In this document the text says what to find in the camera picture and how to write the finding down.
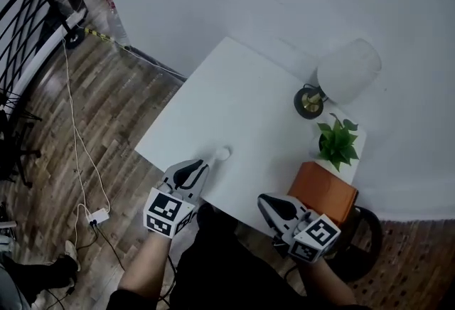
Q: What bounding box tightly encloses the white table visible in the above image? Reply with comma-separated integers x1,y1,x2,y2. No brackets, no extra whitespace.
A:
134,36,368,242

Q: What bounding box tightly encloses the long white cable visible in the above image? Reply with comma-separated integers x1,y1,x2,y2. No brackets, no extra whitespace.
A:
61,36,112,214

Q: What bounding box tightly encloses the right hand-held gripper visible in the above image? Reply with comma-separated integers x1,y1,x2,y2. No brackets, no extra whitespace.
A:
257,193,342,264

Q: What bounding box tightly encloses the white shade table lamp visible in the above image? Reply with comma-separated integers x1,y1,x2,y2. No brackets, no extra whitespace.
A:
293,37,383,120

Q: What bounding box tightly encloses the clear water bottle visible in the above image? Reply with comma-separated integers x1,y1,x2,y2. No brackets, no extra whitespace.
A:
106,0,132,49

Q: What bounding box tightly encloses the small white round object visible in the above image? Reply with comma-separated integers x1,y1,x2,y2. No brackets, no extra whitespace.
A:
213,145,232,161

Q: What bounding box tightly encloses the yellow black cable cover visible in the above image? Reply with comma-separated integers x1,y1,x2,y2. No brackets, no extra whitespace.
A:
82,26,117,43

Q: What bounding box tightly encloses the left hand-held gripper cable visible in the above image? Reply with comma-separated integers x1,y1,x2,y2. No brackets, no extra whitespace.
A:
166,254,178,303

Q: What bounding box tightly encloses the person's left forearm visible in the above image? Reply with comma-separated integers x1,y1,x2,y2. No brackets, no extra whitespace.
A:
116,229,172,303

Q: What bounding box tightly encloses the right hand-held gripper cable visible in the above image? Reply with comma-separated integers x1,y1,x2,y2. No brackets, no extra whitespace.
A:
283,264,299,282

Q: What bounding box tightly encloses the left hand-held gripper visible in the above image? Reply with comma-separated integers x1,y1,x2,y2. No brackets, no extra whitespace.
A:
143,159,211,240

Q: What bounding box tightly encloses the person's black clothing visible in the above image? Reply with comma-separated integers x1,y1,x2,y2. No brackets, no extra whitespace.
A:
168,215,360,310

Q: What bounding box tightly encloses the white power strip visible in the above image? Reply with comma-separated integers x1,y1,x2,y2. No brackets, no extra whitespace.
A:
85,207,110,225

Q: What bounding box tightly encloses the person's left shoe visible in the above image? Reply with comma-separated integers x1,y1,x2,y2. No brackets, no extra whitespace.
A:
196,202,218,223

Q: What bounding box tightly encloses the green potted plant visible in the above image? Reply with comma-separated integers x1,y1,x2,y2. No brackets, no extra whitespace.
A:
315,112,360,173

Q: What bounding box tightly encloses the black office chair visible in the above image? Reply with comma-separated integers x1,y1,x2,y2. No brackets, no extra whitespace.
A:
0,86,44,191

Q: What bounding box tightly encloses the person's right forearm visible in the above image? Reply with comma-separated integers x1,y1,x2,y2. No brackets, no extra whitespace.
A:
299,257,358,306

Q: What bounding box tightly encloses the hand-held gripper cable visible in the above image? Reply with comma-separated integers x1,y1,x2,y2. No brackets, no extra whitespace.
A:
166,254,178,303
283,264,299,282

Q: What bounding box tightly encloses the black round chair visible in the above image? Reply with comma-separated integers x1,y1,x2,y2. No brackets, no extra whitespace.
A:
330,204,384,284

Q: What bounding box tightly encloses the black power cable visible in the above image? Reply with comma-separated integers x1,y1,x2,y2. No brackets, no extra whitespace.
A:
75,220,126,271

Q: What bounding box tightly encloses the orange box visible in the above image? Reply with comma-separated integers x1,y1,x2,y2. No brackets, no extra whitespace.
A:
287,160,360,227

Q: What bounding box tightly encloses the black stair railing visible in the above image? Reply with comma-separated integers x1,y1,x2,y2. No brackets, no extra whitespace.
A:
0,0,69,118

